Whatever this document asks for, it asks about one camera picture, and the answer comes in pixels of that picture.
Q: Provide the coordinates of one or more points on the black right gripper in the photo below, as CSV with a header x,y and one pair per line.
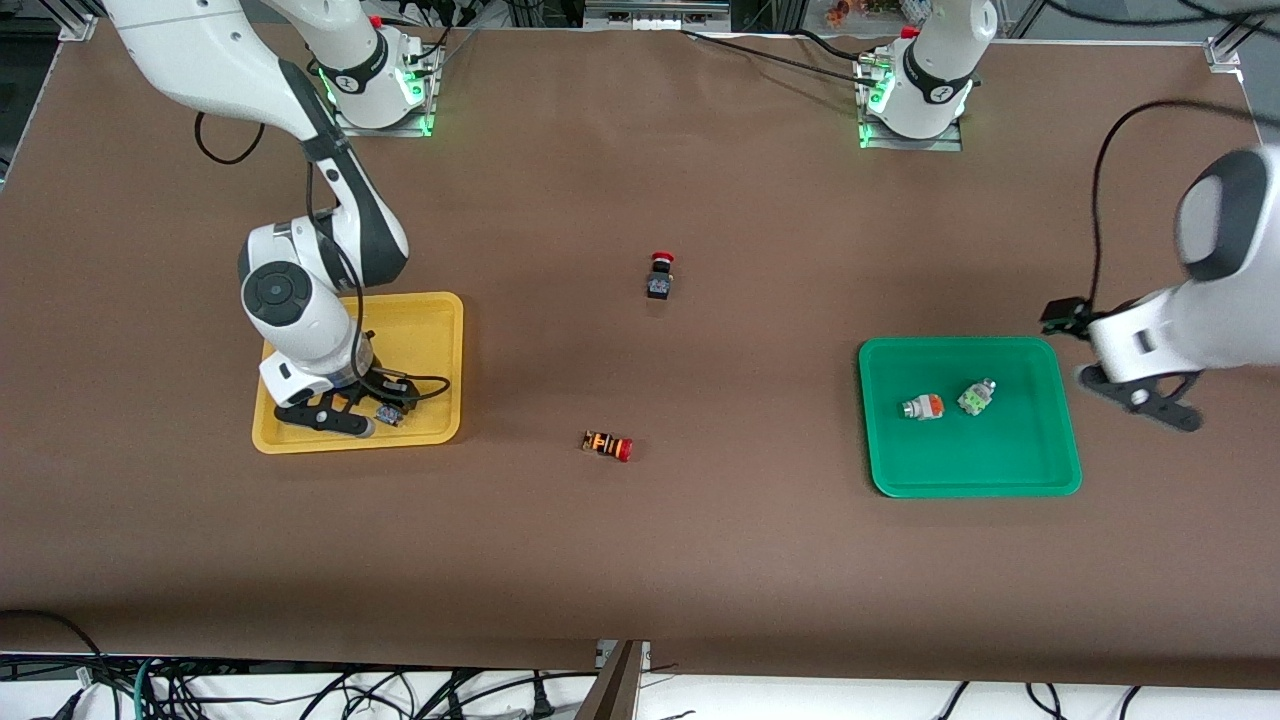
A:
x,y
384,386

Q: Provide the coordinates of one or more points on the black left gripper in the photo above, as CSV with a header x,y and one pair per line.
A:
x,y
1066,318

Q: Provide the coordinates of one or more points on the yellow push button switch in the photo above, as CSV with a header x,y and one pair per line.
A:
x,y
391,413

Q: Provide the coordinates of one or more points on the green button grey body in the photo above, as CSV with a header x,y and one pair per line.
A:
x,y
975,398

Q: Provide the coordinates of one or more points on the grey button orange block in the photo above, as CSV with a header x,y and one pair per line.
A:
x,y
925,407

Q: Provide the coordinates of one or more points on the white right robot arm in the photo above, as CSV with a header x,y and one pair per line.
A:
x,y
200,50

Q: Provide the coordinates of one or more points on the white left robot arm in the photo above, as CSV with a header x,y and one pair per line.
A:
x,y
1180,330

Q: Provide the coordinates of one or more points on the yellow plastic tray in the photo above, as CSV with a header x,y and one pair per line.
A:
x,y
420,330

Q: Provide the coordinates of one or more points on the green plastic tray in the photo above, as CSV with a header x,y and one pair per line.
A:
x,y
970,460

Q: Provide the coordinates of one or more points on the red button orange striped body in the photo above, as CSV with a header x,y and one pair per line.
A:
x,y
605,444

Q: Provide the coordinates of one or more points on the brown table cover sheet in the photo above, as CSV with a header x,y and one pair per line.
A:
x,y
640,560

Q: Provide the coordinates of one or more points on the red button black body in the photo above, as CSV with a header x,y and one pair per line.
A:
x,y
659,283

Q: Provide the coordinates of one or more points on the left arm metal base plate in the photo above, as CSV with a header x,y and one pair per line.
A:
x,y
950,145

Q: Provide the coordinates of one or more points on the aluminium frame profile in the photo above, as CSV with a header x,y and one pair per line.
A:
x,y
1225,50

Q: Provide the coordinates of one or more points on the brown post under table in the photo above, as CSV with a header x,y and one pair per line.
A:
x,y
612,695

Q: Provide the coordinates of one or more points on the silver metal rail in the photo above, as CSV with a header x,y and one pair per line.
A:
x,y
655,12

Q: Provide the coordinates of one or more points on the aluminium frame corner bracket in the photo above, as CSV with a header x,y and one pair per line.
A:
x,y
78,20

